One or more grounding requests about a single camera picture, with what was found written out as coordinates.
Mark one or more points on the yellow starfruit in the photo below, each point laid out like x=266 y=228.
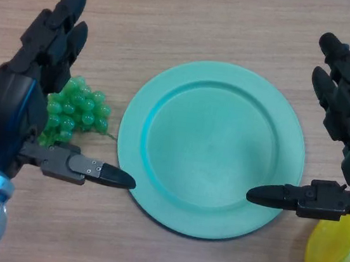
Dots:
x=329 y=252

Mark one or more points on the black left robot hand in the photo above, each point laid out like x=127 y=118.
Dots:
x=9 y=101

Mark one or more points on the green round plate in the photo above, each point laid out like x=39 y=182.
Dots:
x=211 y=148

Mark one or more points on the green grapes bunch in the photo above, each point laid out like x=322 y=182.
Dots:
x=79 y=103

